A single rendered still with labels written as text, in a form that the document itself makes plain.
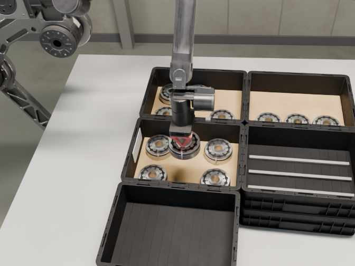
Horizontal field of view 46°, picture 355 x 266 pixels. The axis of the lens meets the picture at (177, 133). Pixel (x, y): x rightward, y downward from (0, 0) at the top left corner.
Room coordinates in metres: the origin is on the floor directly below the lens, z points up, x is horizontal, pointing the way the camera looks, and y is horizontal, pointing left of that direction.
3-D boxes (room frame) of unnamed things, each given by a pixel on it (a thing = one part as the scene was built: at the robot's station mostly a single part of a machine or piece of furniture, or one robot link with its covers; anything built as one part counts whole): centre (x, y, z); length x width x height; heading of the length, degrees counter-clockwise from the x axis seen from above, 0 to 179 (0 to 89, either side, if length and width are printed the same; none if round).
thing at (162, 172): (0.89, 0.10, 0.86); 0.10 x 0.10 x 0.01
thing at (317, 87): (1.14, -0.48, 0.87); 0.40 x 0.30 x 0.11; 77
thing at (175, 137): (0.87, -0.02, 1.08); 0.07 x 0.07 x 0.09; 77
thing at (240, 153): (0.93, -0.02, 0.92); 0.40 x 0.30 x 0.02; 77
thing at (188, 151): (0.88, -0.02, 1.03); 0.10 x 0.10 x 0.01
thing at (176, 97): (0.88, -0.02, 1.21); 0.07 x 0.06 x 0.07; 79
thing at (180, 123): (0.88, -0.02, 1.15); 0.10 x 0.07 x 0.07; 167
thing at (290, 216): (0.84, -0.41, 0.76); 0.40 x 0.30 x 0.12; 77
